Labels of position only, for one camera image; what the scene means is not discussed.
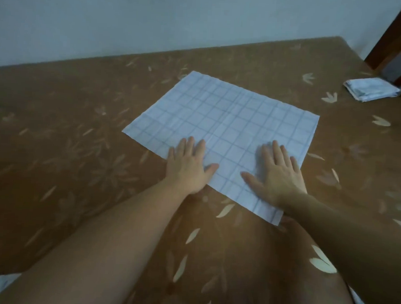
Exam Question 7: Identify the person's left hand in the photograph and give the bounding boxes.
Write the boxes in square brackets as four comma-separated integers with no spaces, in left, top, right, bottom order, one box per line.
[164,136,221,196]

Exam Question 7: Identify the person's right hand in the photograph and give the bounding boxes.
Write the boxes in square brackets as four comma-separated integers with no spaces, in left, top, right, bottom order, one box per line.
[239,138,311,211]

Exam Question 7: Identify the white blue checkered cloth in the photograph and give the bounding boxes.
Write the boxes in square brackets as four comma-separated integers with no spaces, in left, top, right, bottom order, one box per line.
[117,67,322,228]

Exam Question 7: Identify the person's right forearm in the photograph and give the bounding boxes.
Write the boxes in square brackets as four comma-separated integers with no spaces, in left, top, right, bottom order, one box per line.
[272,191,401,304]

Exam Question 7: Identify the person's left forearm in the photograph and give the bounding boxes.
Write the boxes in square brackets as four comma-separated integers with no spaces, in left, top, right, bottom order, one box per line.
[0,171,200,304]

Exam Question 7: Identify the brown floral bed sheet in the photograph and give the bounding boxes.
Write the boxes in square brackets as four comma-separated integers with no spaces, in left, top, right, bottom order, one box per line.
[0,18,401,304]

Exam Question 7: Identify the folded white checkered cloth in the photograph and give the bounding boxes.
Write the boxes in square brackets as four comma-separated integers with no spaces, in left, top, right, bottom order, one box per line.
[342,76,401,104]

